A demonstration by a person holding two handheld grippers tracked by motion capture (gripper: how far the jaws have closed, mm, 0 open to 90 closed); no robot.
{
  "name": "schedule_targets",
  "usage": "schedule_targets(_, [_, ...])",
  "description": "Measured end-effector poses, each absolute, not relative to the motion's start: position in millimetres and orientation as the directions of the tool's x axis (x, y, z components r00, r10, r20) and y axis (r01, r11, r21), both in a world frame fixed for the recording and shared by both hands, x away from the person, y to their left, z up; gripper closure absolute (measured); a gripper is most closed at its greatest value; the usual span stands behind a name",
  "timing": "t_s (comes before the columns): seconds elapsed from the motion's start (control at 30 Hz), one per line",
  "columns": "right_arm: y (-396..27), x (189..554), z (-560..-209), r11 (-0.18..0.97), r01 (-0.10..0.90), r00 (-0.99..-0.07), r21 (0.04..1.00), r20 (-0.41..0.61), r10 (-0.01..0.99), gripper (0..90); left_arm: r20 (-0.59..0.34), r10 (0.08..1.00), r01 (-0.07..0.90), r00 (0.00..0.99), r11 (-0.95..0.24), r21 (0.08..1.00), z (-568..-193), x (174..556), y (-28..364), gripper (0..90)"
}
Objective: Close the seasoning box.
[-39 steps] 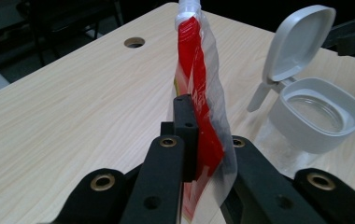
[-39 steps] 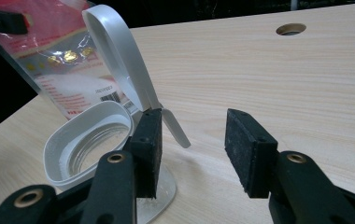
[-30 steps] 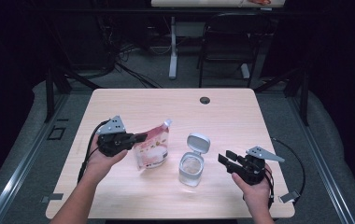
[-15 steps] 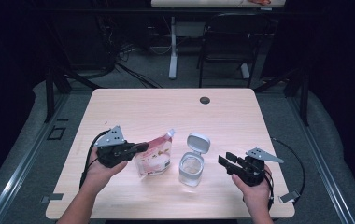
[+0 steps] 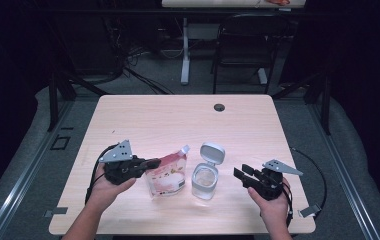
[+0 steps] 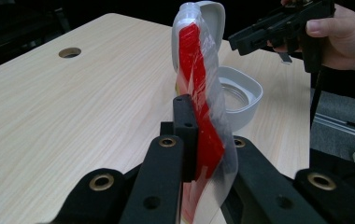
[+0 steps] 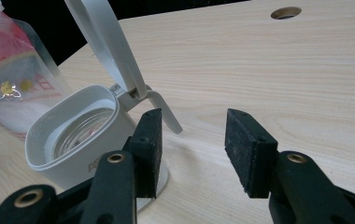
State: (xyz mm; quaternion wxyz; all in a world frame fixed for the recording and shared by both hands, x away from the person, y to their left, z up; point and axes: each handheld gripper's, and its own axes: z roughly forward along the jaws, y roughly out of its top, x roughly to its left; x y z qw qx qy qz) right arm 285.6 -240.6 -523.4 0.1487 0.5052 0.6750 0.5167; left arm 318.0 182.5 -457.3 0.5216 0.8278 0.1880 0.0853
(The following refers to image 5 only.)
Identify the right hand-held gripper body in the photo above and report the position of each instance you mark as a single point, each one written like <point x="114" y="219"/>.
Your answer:
<point x="268" y="183"/>

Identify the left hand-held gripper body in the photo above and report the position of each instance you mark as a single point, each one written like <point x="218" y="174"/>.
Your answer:
<point x="123" y="171"/>

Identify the pink and white refill pouch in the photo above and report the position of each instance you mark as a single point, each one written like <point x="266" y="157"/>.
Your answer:
<point x="168" y="176"/>

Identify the white container with hinged lid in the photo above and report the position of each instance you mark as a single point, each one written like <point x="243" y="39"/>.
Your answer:
<point x="208" y="173"/>

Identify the person's left hand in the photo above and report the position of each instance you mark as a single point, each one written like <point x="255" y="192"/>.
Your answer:
<point x="108" y="193"/>

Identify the person's right hand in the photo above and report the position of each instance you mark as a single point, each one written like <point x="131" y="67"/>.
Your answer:
<point x="273" y="210"/>

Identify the grey tape strip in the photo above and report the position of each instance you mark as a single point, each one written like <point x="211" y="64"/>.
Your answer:
<point x="56" y="211"/>

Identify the white desk foot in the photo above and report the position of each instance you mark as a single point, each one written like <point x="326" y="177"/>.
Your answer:
<point x="262" y="76"/>

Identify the black metal stand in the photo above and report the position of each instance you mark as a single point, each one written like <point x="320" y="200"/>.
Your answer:
<point x="326" y="106"/>
<point x="53" y="100"/>

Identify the white desk leg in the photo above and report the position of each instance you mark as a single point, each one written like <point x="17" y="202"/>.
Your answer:
<point x="185" y="53"/>

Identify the black folding chair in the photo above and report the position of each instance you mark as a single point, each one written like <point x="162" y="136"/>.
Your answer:
<point x="249" y="43"/>

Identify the light wooden background desk top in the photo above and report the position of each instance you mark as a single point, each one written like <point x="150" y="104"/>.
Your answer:
<point x="211" y="3"/>

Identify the orange thing on background desk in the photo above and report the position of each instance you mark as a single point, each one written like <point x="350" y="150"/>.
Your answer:
<point x="278" y="2"/>

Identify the aluminium floor rail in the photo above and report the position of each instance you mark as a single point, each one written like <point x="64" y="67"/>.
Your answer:
<point x="348" y="180"/>
<point x="21" y="180"/>

